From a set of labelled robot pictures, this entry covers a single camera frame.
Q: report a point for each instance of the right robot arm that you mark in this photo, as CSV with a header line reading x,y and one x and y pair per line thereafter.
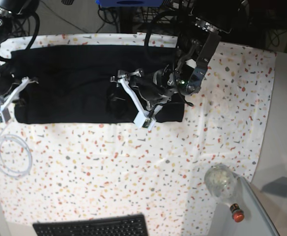
x,y
12,12

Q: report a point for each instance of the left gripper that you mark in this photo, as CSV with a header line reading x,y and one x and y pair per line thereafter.
x,y
156,89

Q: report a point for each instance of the black t-shirt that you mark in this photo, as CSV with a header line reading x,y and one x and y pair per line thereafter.
x,y
73,82

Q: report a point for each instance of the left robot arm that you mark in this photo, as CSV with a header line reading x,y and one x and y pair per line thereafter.
x,y
199,28

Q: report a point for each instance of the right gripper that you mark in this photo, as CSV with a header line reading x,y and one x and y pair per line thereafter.
x,y
10,89

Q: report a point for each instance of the clear plastic bottle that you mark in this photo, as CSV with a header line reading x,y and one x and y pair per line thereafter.
x,y
222,185

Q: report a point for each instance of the frosted glass panel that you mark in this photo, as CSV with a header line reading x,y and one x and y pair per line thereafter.
x,y
256,221

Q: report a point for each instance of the black computer keyboard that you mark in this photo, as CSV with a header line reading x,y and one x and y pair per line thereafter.
x,y
132,225

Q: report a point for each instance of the terrazzo patterned tablecloth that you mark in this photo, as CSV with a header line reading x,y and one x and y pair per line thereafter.
x,y
68,172

